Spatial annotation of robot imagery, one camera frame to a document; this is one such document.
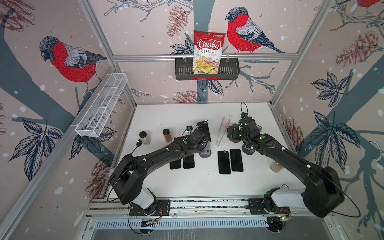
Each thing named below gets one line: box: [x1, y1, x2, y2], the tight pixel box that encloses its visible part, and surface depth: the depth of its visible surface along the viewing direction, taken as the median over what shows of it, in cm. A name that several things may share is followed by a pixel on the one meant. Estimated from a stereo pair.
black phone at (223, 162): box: [217, 150, 231, 174], surface depth 92 cm
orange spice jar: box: [162, 128, 173, 143], surface depth 94 cm
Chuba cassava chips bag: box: [193, 30, 226, 75], surface depth 86 cm
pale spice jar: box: [139, 131, 151, 145], surface depth 94 cm
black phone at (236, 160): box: [229, 148, 244, 172], surface depth 92 cm
